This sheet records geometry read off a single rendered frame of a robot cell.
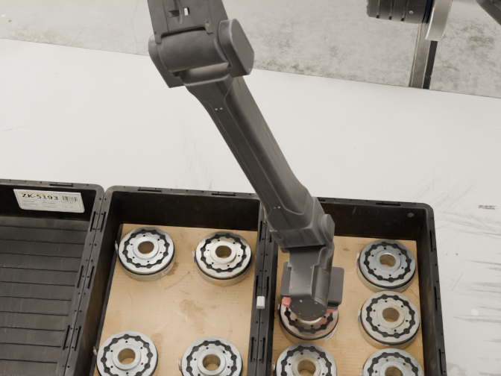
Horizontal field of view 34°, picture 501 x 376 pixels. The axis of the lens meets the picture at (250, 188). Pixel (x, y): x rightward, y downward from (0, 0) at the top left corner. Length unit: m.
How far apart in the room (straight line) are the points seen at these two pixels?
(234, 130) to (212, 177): 0.78
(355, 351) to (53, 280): 0.56
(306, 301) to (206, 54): 0.45
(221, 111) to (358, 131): 0.94
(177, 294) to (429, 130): 0.76
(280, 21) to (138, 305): 1.93
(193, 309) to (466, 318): 0.54
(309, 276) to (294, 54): 1.96
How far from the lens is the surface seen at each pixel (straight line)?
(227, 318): 1.49
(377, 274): 1.52
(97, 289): 1.47
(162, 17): 0.98
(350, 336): 1.48
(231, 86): 1.00
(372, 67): 3.10
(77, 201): 1.58
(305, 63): 3.09
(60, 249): 1.61
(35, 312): 1.54
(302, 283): 1.24
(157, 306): 1.51
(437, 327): 1.40
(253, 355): 1.35
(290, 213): 1.18
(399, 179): 1.86
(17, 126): 2.00
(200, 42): 0.96
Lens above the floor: 2.14
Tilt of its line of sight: 52 degrees down
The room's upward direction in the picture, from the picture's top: straight up
